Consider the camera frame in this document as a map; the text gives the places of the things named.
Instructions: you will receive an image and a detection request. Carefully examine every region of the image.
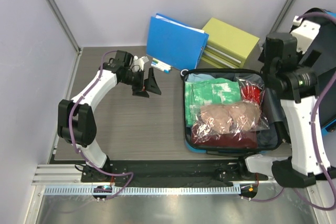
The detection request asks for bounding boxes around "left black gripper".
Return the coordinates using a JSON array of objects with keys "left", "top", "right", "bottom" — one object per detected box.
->
[{"left": 121, "top": 68, "right": 161, "bottom": 98}]

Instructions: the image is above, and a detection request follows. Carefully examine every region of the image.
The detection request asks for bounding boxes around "red garment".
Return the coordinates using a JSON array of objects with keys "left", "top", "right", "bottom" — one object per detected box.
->
[{"left": 236, "top": 77, "right": 265, "bottom": 105}]

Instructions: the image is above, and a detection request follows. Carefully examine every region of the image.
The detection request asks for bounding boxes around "light blue towel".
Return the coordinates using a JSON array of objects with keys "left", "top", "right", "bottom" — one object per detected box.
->
[{"left": 186, "top": 73, "right": 215, "bottom": 83}]

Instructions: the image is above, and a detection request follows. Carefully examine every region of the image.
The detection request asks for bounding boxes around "green white tie-dye cloth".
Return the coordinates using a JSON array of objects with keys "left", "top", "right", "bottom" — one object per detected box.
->
[{"left": 184, "top": 78, "right": 242, "bottom": 126}]

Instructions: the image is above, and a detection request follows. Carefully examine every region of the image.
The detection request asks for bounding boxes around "maroon cloth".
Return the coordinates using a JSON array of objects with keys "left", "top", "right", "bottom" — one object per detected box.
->
[{"left": 191, "top": 125, "right": 258, "bottom": 148}]

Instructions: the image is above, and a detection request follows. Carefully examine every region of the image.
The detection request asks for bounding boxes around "beige bra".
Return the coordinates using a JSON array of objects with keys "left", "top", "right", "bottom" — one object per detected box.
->
[{"left": 191, "top": 101, "right": 269, "bottom": 143}]

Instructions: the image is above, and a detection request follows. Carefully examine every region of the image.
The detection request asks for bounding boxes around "blue suitcase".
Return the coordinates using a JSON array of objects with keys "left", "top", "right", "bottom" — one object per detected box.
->
[{"left": 180, "top": 7, "right": 336, "bottom": 155}]

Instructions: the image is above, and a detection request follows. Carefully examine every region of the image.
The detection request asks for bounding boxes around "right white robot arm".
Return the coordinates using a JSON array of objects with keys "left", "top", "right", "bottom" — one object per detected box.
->
[{"left": 236, "top": 12, "right": 335, "bottom": 188}]

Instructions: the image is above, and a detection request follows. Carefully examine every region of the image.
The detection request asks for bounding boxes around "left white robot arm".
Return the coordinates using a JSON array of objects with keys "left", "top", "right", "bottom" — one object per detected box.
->
[{"left": 57, "top": 50, "right": 161, "bottom": 182}]

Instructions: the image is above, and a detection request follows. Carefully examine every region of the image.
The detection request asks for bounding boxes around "marker pens pack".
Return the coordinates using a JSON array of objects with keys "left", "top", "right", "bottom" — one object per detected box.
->
[{"left": 151, "top": 58, "right": 171, "bottom": 73}]

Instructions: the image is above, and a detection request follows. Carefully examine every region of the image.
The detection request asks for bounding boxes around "blue file folder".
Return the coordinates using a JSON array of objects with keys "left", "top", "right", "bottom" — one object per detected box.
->
[{"left": 146, "top": 13, "right": 209, "bottom": 70}]

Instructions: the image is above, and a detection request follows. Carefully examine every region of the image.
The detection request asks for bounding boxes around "olive green drawer box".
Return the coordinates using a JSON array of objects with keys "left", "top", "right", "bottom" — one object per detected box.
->
[{"left": 202, "top": 17, "right": 261, "bottom": 69}]

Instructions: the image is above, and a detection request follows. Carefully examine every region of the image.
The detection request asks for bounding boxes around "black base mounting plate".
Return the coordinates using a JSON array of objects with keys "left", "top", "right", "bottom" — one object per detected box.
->
[{"left": 78, "top": 159, "right": 268, "bottom": 185}]

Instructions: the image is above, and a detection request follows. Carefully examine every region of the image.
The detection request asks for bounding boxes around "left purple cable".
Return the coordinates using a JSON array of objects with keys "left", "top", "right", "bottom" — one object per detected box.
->
[{"left": 70, "top": 50, "right": 134, "bottom": 214}]

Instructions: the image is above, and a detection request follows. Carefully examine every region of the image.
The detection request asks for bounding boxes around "right aluminium frame post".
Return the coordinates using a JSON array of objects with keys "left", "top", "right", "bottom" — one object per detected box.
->
[{"left": 261, "top": 0, "right": 313, "bottom": 50}]

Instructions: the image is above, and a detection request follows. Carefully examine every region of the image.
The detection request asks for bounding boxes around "aluminium frame post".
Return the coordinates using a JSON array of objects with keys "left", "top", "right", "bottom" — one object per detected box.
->
[
  {"left": 261, "top": 0, "right": 313, "bottom": 50},
  {"left": 46, "top": 0, "right": 81, "bottom": 54}
]

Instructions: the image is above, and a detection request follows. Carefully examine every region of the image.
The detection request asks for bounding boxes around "left aluminium frame post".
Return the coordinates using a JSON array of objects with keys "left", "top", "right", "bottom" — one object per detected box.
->
[{"left": 46, "top": 0, "right": 81, "bottom": 54}]

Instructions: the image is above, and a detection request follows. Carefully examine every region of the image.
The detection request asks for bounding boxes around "white slotted cable duct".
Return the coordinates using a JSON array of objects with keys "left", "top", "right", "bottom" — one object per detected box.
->
[{"left": 44, "top": 184, "right": 241, "bottom": 196}]

